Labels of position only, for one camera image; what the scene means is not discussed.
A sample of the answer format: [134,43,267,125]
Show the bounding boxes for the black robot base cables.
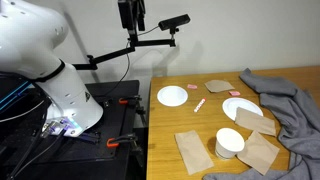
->
[5,125,69,180]

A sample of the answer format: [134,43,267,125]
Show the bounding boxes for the black box with blue stripes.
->
[0,73,35,114]

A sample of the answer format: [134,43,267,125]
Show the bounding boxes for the red dotted white marker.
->
[193,97,208,114]

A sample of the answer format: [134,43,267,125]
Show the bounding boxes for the black camera cable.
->
[99,24,161,98]

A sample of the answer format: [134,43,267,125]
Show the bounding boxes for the white paper cup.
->
[214,127,246,160]

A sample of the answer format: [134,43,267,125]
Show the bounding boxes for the black robot mounting stand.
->
[0,79,148,180]

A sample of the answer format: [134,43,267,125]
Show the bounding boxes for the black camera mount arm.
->
[71,28,178,71]

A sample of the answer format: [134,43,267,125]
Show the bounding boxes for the orange black clamp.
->
[106,133,138,149]
[118,95,143,106]

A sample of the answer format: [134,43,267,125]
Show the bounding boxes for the black box on mount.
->
[117,0,147,39]

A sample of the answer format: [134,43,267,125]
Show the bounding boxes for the white plate under napkin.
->
[222,97,264,122]

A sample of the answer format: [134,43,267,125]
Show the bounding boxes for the bare white plate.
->
[156,85,189,108]

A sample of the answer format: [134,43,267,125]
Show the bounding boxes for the black external camera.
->
[158,13,192,32]

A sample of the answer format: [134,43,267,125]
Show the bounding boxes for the grey fabric cloth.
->
[203,68,320,180]

